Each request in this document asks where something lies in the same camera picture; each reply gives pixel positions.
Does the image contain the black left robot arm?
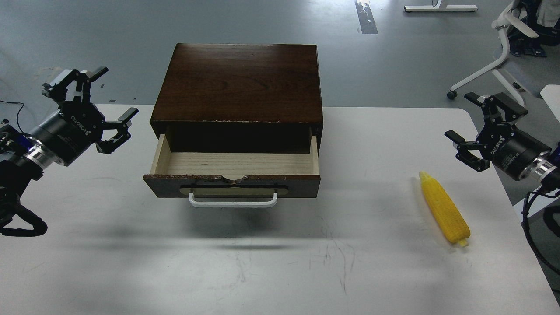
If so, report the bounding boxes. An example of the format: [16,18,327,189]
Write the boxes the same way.
[0,67,138,237]

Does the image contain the white desk foot bar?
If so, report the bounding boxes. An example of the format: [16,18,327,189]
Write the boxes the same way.
[403,0,478,13]

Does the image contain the dark wooden cabinet box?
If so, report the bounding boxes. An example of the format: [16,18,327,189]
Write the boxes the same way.
[150,43,323,153]

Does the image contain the wooden drawer with white handle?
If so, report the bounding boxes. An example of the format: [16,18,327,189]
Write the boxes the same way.
[143,135,321,208]

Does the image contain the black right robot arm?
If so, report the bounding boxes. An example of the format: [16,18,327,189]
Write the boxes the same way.
[444,92,559,192]

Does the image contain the yellow corn cob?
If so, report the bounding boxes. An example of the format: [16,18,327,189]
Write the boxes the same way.
[419,171,471,247]

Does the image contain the white side table edge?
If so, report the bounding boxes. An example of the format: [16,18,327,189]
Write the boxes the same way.
[540,84,560,122]

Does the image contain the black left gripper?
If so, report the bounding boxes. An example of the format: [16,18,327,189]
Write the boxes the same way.
[28,66,139,167]

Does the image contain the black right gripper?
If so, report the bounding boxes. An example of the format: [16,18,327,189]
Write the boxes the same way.
[444,92,552,181]

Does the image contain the white office chair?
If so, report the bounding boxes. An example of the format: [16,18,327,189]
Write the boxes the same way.
[447,0,560,105]

